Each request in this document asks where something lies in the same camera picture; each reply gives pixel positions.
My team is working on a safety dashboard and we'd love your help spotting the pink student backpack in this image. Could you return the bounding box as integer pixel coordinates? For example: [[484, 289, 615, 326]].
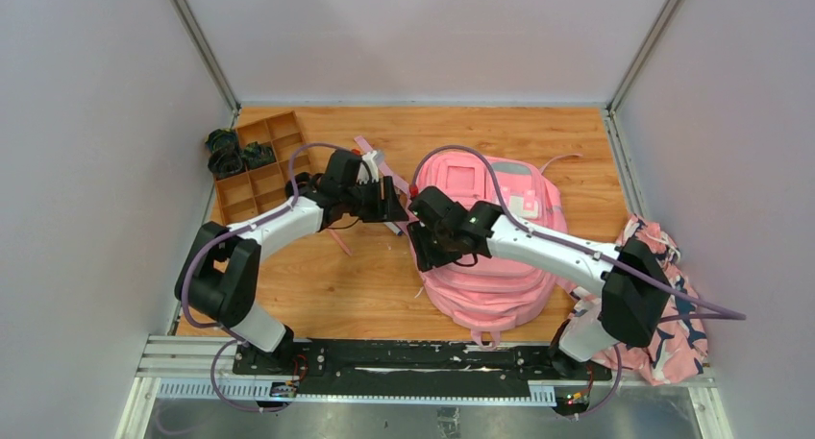
[[353, 135, 583, 350]]

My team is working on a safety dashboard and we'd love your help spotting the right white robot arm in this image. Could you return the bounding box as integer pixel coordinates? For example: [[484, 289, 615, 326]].
[[407, 186, 673, 379]]

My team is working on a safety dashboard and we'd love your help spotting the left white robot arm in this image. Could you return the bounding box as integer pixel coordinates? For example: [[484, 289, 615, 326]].
[[174, 146, 408, 375]]

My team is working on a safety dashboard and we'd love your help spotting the white blue marker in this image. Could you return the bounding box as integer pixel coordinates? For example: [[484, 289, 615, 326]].
[[384, 222, 403, 236]]

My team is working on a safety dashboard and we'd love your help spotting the pink pencil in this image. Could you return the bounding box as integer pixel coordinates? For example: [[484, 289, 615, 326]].
[[328, 230, 353, 256]]

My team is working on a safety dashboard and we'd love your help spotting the wooden divided organizer tray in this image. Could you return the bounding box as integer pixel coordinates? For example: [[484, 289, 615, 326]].
[[211, 110, 317, 226]]

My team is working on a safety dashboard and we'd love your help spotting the pink patterned cloth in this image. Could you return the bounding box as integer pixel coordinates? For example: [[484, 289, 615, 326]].
[[592, 215, 708, 386]]

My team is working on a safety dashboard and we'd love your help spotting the black strap roll in tray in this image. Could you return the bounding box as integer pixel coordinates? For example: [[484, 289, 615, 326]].
[[284, 171, 313, 199]]

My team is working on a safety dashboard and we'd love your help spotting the dark green strap roll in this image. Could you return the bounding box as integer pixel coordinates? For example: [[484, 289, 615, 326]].
[[240, 141, 278, 170]]

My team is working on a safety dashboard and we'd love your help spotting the black strap roll outside tray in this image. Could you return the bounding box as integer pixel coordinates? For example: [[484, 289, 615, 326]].
[[207, 149, 246, 181]]

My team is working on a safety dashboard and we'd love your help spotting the dark strap roll top left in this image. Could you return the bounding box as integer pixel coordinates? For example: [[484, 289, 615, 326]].
[[204, 128, 240, 154]]

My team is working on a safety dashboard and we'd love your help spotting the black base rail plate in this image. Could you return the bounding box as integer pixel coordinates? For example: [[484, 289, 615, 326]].
[[233, 339, 612, 399]]

